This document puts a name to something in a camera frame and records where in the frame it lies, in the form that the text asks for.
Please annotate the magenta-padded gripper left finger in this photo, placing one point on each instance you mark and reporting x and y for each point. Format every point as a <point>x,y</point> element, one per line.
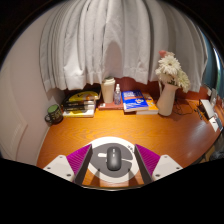
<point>58,166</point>

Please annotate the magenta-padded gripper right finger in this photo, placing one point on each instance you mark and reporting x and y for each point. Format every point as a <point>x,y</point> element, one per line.
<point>166,166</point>

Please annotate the black computer mouse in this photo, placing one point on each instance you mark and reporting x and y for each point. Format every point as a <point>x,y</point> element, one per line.
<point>113,159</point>

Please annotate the white and grey mouse pad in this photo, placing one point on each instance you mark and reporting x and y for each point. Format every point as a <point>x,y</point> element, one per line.
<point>99,160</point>

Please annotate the dark green mug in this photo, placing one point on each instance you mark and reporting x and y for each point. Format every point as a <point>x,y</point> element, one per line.
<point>54,114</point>

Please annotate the white and yellow book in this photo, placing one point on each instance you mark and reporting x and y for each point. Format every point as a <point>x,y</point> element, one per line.
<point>79,114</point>

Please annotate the orange and white book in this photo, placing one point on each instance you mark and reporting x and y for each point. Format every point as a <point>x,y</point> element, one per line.
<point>151,107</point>

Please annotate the white ceramic vase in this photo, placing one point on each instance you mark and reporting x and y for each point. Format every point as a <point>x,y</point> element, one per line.
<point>166,101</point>

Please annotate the white flat device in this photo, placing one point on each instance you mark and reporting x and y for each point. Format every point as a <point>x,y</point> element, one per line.
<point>208,108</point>

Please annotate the blue book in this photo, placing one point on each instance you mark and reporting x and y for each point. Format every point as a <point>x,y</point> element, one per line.
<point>134,100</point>

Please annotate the yellow and black book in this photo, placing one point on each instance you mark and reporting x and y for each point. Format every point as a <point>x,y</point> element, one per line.
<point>85,96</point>

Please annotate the red book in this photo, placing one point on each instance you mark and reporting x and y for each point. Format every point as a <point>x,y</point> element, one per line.
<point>108,106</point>

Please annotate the clear spray bottle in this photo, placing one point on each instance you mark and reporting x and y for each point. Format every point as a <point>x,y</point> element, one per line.
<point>117,97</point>

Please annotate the cream tumbler with lid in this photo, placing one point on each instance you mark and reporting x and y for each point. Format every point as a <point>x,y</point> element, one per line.
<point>108,90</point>

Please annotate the white and pink flowers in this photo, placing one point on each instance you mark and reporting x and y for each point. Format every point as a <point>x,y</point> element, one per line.
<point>170,68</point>

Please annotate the window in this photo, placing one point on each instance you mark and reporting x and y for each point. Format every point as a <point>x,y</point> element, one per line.
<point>213,70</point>

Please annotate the white pleated curtain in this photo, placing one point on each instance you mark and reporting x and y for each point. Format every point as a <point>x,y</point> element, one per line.
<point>116,43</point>

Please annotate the white wall panel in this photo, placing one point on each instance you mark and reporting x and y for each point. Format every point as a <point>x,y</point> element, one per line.
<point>11,123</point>

